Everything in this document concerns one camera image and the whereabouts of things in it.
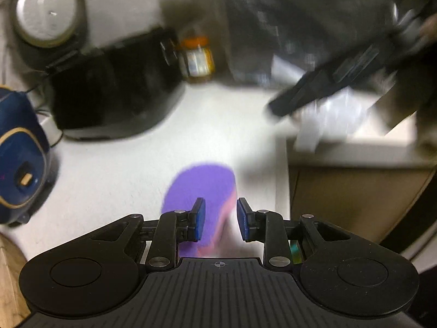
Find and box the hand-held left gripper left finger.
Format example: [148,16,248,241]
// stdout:
[92,198,206,270]

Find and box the orange-lidded glass jar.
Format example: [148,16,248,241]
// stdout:
[178,36,216,84]

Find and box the white wrapper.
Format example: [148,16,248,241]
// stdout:
[295,85,373,153]

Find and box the wooden cutting board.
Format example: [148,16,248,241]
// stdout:
[0,232,31,328]

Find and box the black rice cooker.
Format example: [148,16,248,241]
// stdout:
[8,0,187,142]

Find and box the blue rice cooker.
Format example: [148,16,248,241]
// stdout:
[0,85,58,228]

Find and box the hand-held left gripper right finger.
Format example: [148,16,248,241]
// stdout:
[237,199,352,270]

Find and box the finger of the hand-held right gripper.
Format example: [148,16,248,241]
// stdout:
[268,65,349,117]

